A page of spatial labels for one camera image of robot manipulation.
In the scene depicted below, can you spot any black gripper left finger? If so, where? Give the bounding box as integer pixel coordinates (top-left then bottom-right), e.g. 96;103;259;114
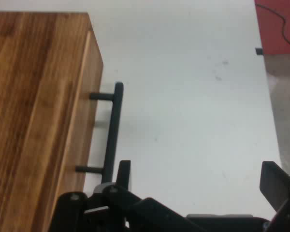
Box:
50;160;199;232

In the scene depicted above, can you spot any red orange floor mat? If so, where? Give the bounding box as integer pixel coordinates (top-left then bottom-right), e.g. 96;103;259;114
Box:
254;0;290;57

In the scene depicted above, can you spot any brown wooden cabinet box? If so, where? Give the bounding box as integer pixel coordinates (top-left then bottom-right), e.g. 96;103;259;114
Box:
0;12;104;232

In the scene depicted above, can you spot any wooden drawer with black handle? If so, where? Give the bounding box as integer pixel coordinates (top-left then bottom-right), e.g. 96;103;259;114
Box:
74;60;124;187

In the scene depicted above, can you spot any thin black floor cable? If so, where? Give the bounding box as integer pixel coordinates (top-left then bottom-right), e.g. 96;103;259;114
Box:
256;1;290;47

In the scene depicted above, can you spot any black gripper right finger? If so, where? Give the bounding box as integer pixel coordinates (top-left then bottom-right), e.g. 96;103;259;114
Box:
259;160;290;232

